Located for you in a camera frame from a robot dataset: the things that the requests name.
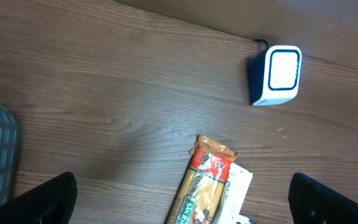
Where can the white barcode scanner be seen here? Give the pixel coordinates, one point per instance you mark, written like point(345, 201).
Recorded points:
point(274, 75)

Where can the red orange spaghetti pack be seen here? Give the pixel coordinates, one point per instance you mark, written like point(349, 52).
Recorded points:
point(200, 192)

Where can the beige bread snack bag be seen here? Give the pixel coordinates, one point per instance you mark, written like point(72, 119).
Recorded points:
point(244, 220)

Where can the white cream tube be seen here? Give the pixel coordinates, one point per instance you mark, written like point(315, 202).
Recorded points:
point(233, 196)

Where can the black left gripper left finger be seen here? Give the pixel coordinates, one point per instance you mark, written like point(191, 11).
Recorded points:
point(51, 202)

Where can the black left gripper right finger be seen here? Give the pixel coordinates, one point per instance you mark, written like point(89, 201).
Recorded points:
point(314, 203)

